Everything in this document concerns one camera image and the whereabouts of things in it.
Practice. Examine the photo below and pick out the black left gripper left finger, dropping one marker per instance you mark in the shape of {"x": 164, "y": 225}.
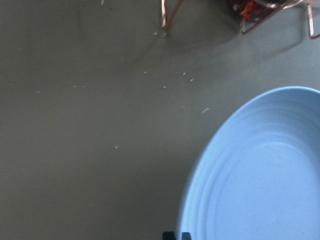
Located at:
{"x": 168, "y": 235}

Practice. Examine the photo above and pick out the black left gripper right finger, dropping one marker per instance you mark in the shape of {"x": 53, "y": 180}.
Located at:
{"x": 185, "y": 236}

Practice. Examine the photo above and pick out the blue plate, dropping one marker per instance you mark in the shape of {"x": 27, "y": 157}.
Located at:
{"x": 258, "y": 178}

